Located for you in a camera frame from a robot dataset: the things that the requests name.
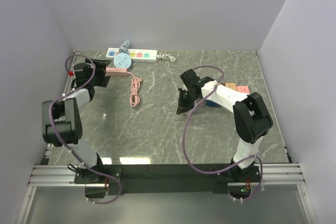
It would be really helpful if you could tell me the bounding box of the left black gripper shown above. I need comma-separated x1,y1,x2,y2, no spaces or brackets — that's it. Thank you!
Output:
85,59,111,88

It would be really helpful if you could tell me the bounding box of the white cube adapter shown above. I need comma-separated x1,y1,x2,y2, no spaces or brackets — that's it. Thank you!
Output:
183,111,191,116

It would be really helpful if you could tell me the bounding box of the light blue round adapter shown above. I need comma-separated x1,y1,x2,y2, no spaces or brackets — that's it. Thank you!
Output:
113,52,132,70

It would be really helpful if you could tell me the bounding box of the blue cube plug adapter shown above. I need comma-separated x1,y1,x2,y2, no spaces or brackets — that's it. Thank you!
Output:
205,100,221,108

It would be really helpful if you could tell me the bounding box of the white power strip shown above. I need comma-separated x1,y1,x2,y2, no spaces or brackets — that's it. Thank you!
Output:
106,48,158,63

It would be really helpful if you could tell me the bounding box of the tan wooden cube adapter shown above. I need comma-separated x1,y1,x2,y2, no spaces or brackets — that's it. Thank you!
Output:
224,83,237,91

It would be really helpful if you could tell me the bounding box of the pink cube plug adapter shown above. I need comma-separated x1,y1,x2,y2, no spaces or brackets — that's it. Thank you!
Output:
237,86,250,94

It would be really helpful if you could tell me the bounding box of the pink power strip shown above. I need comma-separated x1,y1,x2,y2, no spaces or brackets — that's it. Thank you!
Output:
106,68,128,77

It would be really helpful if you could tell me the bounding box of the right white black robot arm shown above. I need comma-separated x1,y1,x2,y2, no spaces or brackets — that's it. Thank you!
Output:
176,81,274,182

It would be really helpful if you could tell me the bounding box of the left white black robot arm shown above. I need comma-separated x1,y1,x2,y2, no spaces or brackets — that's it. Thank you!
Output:
41,57,111,183

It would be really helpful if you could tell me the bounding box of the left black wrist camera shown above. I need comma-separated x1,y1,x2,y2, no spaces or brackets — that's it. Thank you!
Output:
71,63,94,88

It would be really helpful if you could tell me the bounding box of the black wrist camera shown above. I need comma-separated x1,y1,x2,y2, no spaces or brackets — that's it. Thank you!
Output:
180,69,214,89
71,63,94,88

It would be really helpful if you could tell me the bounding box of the light blue bundled cord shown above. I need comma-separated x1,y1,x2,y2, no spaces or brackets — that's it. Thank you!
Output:
118,40,131,54

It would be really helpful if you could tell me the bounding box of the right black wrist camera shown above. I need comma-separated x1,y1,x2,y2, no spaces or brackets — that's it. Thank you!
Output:
180,69,214,89

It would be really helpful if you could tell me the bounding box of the white bundled power cord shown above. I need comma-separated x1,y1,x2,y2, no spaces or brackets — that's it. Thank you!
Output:
156,52,177,63

